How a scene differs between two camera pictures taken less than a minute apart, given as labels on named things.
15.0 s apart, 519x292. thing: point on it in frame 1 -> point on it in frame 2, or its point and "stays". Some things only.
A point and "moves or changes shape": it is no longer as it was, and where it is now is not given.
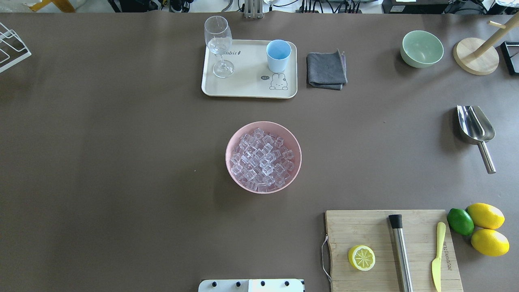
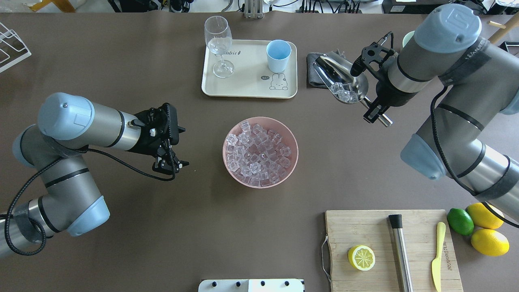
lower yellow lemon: [490, 242] stays
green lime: [460, 221] stays
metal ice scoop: [476, 128] moves or changes shape
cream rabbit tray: [252, 77] stays
